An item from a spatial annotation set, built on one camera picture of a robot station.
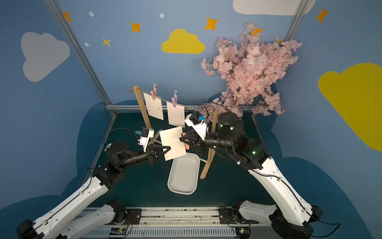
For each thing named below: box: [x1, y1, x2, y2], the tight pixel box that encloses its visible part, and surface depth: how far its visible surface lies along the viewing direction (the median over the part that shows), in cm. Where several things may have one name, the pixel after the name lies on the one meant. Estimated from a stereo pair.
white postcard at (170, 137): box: [159, 125, 187, 162], surface depth 64 cm
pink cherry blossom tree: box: [200, 21, 302, 122], surface depth 77 cm
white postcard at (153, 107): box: [143, 92, 164, 121], surface depth 74 cm
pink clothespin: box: [150, 83, 157, 101], surface depth 69 cm
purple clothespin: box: [171, 90, 178, 108], surface depth 66 cm
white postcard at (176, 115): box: [166, 101, 186, 129], surface depth 70 cm
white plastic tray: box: [167, 152, 201, 196], surface depth 88 cm
